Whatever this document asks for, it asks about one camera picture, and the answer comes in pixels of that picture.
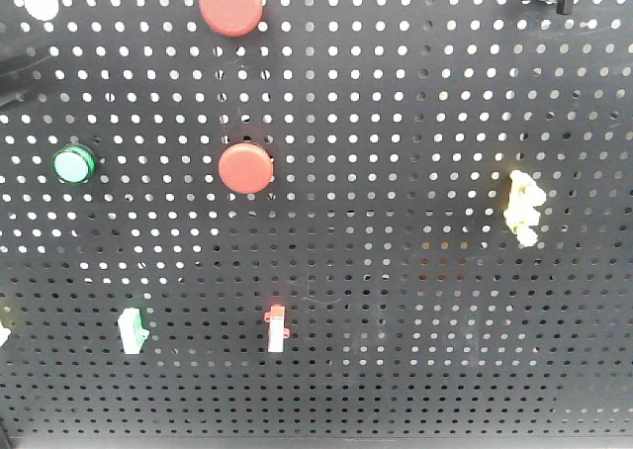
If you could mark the lower red push button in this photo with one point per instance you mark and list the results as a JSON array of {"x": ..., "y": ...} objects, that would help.
[{"x": 246, "y": 168}]

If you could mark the red push button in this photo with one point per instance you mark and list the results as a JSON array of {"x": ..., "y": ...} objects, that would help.
[
  {"x": 232, "y": 18},
  {"x": 246, "y": 168}
]

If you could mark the upper red push button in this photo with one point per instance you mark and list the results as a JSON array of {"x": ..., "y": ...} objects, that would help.
[{"x": 232, "y": 18}]

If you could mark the green illuminated push button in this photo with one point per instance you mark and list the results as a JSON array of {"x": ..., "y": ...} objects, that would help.
[{"x": 74, "y": 163}]

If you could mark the black perforated pegboard panel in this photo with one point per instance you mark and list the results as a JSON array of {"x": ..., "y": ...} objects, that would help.
[{"x": 416, "y": 318}]

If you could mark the white rocker switch red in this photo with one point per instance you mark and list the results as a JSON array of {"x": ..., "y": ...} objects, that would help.
[{"x": 277, "y": 330}]

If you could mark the yellow toggle switch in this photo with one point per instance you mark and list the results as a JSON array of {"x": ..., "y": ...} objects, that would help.
[{"x": 521, "y": 215}]

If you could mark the white rocker switch green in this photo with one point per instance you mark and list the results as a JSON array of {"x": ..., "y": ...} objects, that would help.
[{"x": 133, "y": 334}]

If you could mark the white rocker switch yellow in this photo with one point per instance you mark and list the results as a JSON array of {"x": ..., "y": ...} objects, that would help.
[{"x": 5, "y": 328}]

